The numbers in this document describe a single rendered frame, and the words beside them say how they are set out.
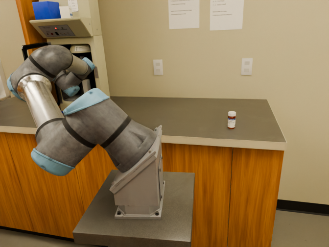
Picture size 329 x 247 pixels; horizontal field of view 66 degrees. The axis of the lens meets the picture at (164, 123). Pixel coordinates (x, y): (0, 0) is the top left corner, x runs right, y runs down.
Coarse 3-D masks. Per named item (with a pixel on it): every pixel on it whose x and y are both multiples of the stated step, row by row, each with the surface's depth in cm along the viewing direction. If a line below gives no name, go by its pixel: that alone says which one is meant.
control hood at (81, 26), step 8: (32, 24) 142; (40, 24) 141; (48, 24) 140; (56, 24) 139; (64, 24) 138; (72, 24) 137; (80, 24) 137; (88, 24) 141; (40, 32) 148; (80, 32) 143; (88, 32) 142
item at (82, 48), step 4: (72, 44) 156; (76, 44) 155; (80, 44) 155; (84, 44) 155; (88, 44) 156; (72, 48) 156; (76, 48) 154; (80, 48) 154; (84, 48) 155; (88, 48) 156; (72, 52) 155; (76, 52) 154; (80, 52) 154; (84, 52) 155
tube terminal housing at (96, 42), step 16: (48, 0) 146; (64, 0) 143; (80, 0) 141; (96, 0) 149; (80, 16) 144; (96, 16) 149; (96, 32) 150; (96, 48) 151; (96, 64) 153; (96, 80) 157
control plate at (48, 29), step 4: (40, 28) 144; (44, 28) 144; (48, 28) 143; (52, 28) 143; (60, 28) 142; (64, 28) 142; (68, 28) 141; (44, 32) 147; (48, 32) 146; (52, 32) 146; (72, 32) 144; (48, 36) 150; (52, 36) 149; (56, 36) 149; (60, 36) 148
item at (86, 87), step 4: (88, 76) 162; (92, 76) 166; (84, 80) 162; (88, 80) 163; (92, 80) 166; (80, 84) 163; (84, 84) 163; (88, 84) 164; (92, 84) 166; (80, 88) 165; (84, 88) 164; (88, 88) 164; (92, 88) 166; (80, 92) 167; (84, 92) 165
